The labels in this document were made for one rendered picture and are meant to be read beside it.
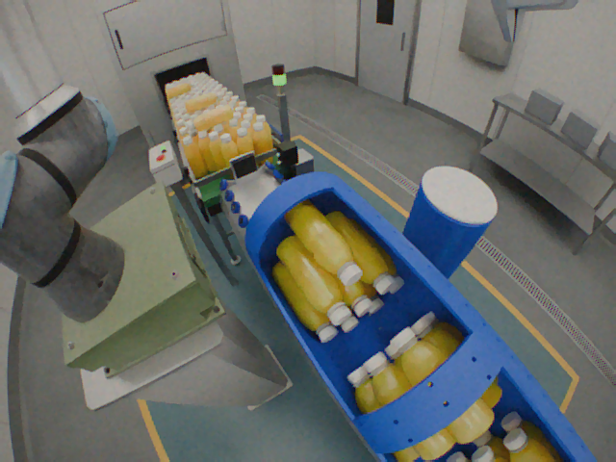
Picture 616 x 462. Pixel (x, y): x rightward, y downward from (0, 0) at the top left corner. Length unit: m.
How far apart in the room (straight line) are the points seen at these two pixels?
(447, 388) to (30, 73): 0.63
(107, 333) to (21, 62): 0.37
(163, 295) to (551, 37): 3.66
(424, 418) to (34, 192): 0.54
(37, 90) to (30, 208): 0.15
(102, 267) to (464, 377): 0.50
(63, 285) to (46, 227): 0.08
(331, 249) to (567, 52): 3.39
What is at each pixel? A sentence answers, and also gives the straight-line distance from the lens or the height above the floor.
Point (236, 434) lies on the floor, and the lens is 1.62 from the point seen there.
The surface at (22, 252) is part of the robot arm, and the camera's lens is 0.37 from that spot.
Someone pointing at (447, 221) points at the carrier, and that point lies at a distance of 0.79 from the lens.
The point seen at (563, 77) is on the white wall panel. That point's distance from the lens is 3.53.
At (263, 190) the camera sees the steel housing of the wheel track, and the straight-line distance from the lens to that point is 0.95.
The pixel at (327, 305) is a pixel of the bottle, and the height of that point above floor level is 1.12.
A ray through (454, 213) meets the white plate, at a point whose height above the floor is 1.04.
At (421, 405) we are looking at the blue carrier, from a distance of 0.34.
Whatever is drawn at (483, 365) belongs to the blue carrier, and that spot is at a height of 1.23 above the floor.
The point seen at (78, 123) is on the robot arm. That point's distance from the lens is 0.41.
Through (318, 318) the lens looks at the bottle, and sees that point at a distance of 0.49.
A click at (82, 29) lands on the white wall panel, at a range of 5.02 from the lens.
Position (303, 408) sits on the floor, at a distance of 1.53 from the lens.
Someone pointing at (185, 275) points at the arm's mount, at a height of 1.27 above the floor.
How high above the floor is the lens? 1.53
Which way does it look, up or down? 51 degrees down
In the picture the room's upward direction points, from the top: 5 degrees counter-clockwise
